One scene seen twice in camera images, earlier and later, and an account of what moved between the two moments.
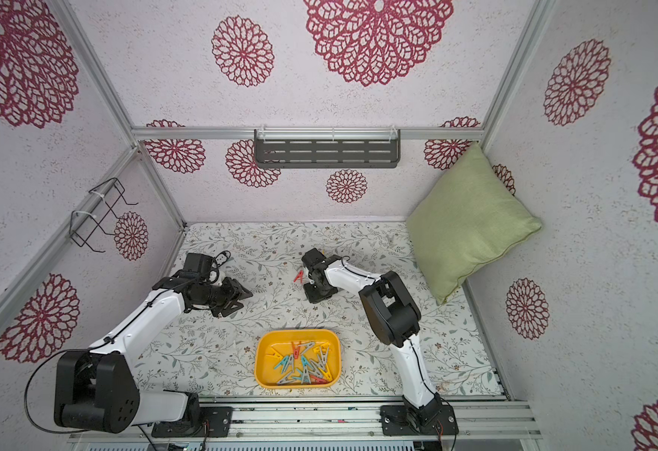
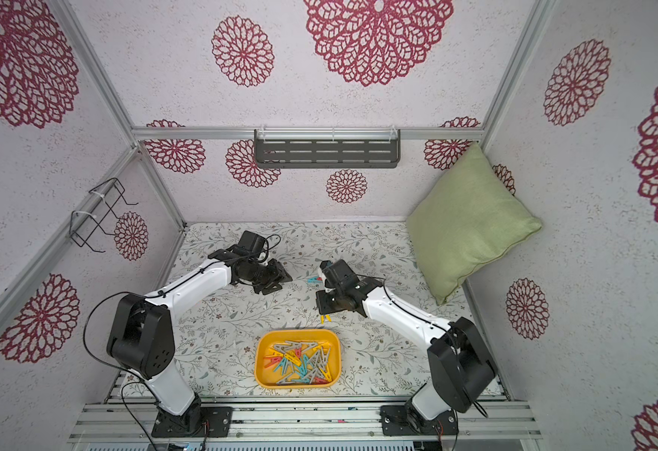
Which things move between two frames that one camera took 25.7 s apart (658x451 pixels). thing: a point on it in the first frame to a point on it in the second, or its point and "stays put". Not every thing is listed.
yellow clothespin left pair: x=274 y=354 stays put
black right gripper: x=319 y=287 to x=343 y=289
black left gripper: x=235 y=291 to x=279 y=273
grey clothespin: x=286 y=380 stays put
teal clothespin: x=283 y=363 stays put
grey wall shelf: x=326 y=147 stays put
